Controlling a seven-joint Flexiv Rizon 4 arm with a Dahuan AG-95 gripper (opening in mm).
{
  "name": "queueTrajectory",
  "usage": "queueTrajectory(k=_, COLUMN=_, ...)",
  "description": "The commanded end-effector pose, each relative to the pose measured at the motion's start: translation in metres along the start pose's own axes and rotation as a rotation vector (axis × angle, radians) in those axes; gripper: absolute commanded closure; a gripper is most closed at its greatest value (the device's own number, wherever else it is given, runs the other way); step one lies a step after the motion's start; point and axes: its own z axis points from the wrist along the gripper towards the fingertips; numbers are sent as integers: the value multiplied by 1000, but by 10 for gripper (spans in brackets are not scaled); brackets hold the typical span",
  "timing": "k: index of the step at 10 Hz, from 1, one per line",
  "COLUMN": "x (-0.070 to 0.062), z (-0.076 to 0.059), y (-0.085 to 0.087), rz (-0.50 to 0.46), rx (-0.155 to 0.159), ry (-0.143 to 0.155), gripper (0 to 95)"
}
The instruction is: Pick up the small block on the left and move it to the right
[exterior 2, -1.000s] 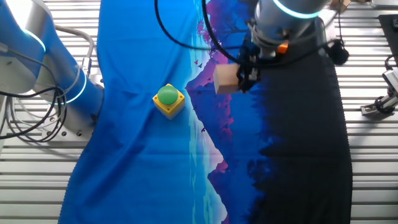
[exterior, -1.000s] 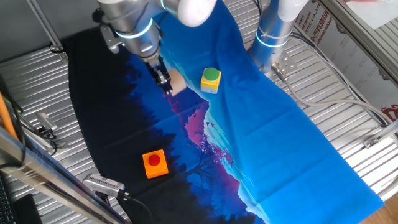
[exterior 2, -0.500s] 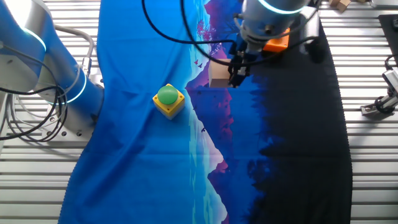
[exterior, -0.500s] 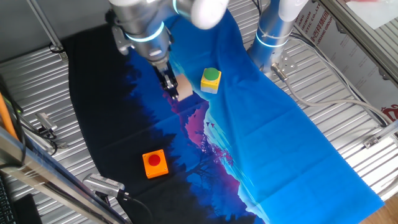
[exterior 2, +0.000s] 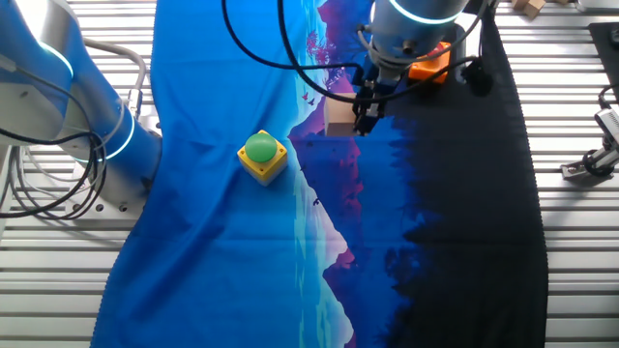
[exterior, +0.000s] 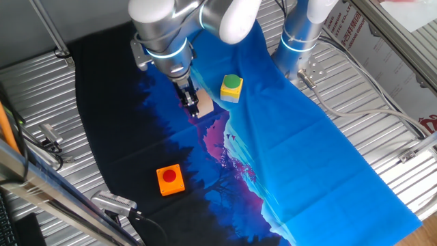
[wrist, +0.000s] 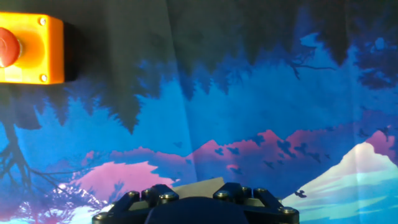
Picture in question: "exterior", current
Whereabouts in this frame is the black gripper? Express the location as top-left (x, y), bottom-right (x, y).
top-left (169, 73), bottom-right (201, 119)

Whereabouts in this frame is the small wooden block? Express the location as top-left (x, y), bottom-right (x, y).
top-left (193, 87), bottom-right (215, 119)

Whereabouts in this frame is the yellow box green button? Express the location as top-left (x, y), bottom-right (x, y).
top-left (219, 73), bottom-right (244, 104)

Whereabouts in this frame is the orange box red button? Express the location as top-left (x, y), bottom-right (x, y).
top-left (156, 163), bottom-right (186, 197)

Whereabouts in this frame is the blue black printed cloth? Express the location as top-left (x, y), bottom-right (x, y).
top-left (70, 18), bottom-right (423, 246)

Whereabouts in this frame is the thin metal rod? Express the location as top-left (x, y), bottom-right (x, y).
top-left (29, 0), bottom-right (76, 68)

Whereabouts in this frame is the orange pole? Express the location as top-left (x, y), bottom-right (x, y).
top-left (0, 101), bottom-right (20, 154)

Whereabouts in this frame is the cardboard box red print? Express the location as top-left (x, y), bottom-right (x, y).
top-left (322, 0), bottom-right (437, 135)

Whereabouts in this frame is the black keyboard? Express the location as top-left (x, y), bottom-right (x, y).
top-left (0, 191), bottom-right (18, 246)

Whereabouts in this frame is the wrist camera mounting bracket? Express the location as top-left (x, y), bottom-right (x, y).
top-left (129, 38), bottom-right (154, 72)

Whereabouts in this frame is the silver camera with vents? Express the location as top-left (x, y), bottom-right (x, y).
top-left (90, 190), bottom-right (139, 218)

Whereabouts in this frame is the black camera cable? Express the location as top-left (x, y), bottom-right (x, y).
top-left (128, 208), bottom-right (171, 246)

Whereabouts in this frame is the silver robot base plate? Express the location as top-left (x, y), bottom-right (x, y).
top-left (290, 54), bottom-right (328, 90)

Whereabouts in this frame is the small silver camera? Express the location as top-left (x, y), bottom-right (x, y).
top-left (38, 123), bottom-right (64, 146)

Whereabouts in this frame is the aluminium frame beam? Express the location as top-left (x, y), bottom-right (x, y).
top-left (0, 138), bottom-right (139, 246)

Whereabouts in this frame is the thick grey base cable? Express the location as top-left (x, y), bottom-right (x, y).
top-left (297, 68), bottom-right (429, 138)

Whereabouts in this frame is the aluminium frame rail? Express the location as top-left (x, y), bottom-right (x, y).
top-left (348, 0), bottom-right (437, 90)

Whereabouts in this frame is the small metal corner bracket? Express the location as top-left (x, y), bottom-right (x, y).
top-left (398, 131), bottom-right (437, 164)

